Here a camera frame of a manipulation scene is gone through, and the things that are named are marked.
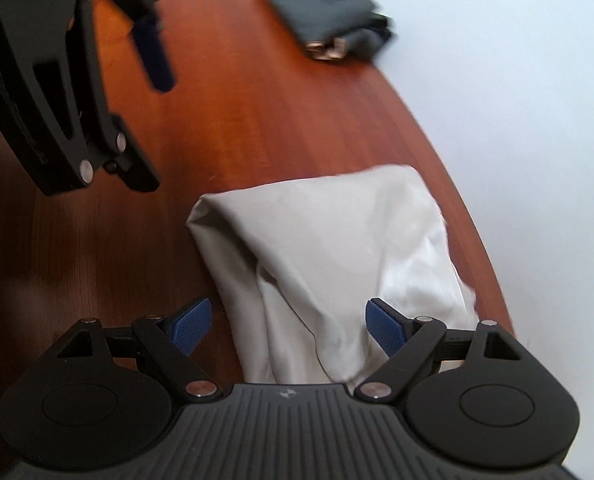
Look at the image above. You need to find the white satin t-shirt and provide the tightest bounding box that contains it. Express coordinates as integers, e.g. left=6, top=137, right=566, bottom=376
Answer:
left=186, top=165, right=478, bottom=387

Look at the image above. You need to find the dark grey folded garment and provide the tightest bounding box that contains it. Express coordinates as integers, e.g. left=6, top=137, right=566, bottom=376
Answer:
left=269, top=0, right=393, bottom=61

